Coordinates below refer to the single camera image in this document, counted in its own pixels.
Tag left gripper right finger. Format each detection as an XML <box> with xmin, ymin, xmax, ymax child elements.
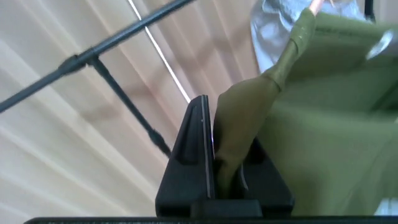
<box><xmin>241</xmin><ymin>136</ymin><xmax>295</xmax><ymax>217</ymax></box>

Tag black clothes rack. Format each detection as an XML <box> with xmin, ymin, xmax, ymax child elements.
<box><xmin>0</xmin><ymin>0</ymin><xmax>376</xmax><ymax>159</ymax></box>

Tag beige curtain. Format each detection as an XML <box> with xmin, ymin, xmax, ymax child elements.
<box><xmin>0</xmin><ymin>0</ymin><xmax>398</xmax><ymax>218</ymax></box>

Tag green garment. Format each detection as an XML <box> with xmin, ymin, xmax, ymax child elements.
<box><xmin>213</xmin><ymin>7</ymin><xmax>398</xmax><ymax>218</ymax></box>

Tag pale grey shorts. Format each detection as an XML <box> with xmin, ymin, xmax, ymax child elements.
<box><xmin>250</xmin><ymin>0</ymin><xmax>368</xmax><ymax>75</ymax></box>

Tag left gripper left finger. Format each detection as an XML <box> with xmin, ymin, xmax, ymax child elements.
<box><xmin>155</xmin><ymin>95</ymin><xmax>216</xmax><ymax>218</ymax></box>

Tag pink clothes hanger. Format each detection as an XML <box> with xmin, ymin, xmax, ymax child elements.
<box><xmin>308</xmin><ymin>0</ymin><xmax>326</xmax><ymax>17</ymax></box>

